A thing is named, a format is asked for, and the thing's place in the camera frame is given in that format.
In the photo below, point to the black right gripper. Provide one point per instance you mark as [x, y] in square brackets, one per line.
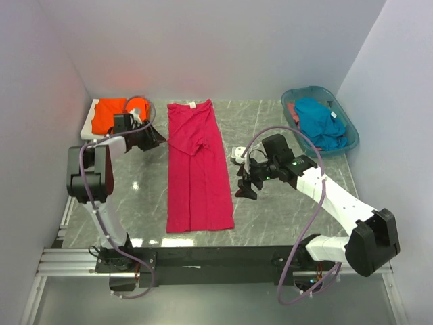
[250, 177]

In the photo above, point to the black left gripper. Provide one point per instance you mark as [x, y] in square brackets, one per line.
[153, 138]

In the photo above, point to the pink t shirt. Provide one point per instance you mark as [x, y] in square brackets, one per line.
[199, 191]

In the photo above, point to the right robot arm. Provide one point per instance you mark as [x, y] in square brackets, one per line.
[372, 237]

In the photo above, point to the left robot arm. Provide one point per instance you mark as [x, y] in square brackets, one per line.
[90, 180]

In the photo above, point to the orange folded t shirt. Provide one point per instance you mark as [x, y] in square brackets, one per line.
[106, 108]

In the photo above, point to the white foam pad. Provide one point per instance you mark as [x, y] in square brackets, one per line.
[86, 133]

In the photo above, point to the salmon t shirt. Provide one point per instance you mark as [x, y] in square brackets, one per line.
[293, 113]

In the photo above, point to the blue t shirt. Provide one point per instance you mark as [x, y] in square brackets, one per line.
[316, 122]

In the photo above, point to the teal plastic basket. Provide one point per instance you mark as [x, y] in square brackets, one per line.
[325, 97]

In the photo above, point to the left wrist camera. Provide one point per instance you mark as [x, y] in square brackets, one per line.
[135, 113]

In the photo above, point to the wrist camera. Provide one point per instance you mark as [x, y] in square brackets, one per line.
[239, 156]
[135, 113]

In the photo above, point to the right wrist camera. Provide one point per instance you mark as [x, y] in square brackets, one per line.
[239, 156]

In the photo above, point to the aluminium frame rail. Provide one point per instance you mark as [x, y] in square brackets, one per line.
[57, 261]

